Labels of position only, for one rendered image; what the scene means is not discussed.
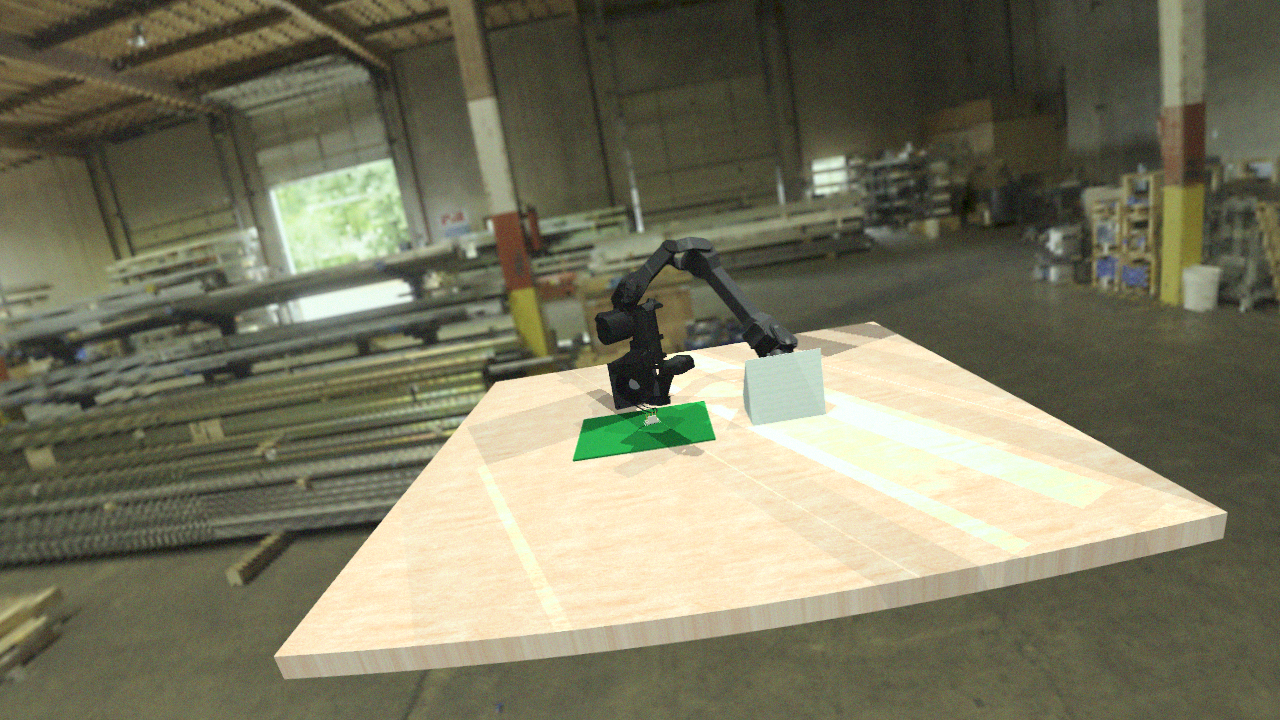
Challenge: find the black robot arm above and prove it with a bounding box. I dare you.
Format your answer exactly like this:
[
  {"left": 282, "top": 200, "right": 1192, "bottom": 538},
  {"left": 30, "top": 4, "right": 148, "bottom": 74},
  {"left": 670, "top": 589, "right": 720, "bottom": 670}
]
[{"left": 594, "top": 237, "right": 797, "bottom": 375}]

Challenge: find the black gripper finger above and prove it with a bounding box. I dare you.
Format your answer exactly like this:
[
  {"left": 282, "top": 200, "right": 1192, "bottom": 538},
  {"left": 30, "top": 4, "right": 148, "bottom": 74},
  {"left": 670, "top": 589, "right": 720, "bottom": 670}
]
[
  {"left": 627, "top": 369, "right": 654, "bottom": 398},
  {"left": 653, "top": 374, "right": 675, "bottom": 404}
]

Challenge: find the green circuit board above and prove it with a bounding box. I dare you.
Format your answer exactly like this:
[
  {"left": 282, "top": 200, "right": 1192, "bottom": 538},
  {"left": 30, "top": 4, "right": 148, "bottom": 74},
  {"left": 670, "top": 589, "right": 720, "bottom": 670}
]
[{"left": 572, "top": 401, "right": 717, "bottom": 461}]

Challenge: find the black connector plug with cable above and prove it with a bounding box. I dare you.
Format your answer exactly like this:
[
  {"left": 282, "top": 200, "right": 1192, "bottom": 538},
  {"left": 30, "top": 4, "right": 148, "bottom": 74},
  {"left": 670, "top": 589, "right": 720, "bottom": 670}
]
[{"left": 630, "top": 396, "right": 671, "bottom": 413}]

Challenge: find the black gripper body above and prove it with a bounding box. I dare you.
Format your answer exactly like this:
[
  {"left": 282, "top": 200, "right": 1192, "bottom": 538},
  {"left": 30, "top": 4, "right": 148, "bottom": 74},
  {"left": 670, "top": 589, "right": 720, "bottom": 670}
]
[{"left": 611, "top": 331, "right": 695, "bottom": 375}]

